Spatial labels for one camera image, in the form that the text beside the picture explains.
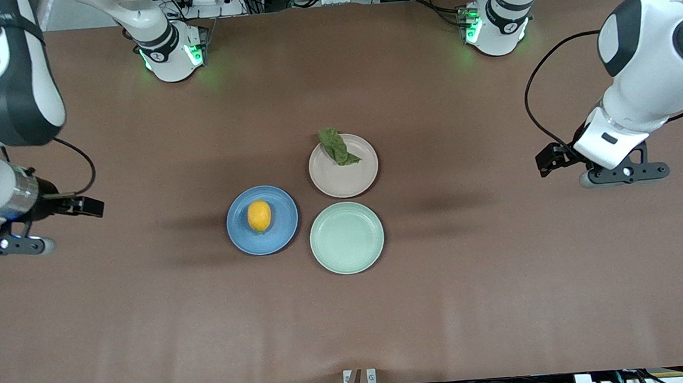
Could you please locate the yellow lemon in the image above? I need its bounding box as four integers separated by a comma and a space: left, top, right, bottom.
246, 200, 273, 234

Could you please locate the green lettuce leaf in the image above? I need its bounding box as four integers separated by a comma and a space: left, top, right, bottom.
317, 125, 362, 168

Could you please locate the brown table cover mat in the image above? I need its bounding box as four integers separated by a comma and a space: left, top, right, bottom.
0, 0, 683, 383

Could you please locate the blue plate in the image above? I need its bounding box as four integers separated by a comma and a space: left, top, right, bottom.
224, 183, 302, 258

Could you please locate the beige pink plate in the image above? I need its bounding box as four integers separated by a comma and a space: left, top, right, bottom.
306, 131, 381, 201

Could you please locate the light green plate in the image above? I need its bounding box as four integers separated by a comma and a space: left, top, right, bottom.
307, 199, 387, 277

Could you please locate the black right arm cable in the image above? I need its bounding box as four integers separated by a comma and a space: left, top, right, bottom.
51, 134, 98, 198

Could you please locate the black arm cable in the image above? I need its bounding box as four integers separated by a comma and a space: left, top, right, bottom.
51, 134, 98, 198
519, 23, 683, 153

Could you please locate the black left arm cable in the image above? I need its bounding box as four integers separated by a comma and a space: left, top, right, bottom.
519, 23, 683, 153

